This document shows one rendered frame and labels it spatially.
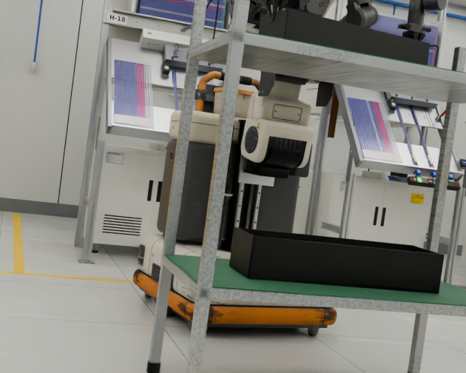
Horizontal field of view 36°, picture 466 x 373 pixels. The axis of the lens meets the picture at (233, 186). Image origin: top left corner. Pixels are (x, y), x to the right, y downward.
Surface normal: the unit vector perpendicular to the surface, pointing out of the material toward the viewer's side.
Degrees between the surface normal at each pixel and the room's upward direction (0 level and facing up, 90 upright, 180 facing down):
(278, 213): 90
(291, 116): 98
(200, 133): 90
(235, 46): 90
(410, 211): 90
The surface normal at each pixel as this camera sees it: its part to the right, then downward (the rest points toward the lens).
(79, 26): 0.29, 0.08
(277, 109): 0.43, 0.24
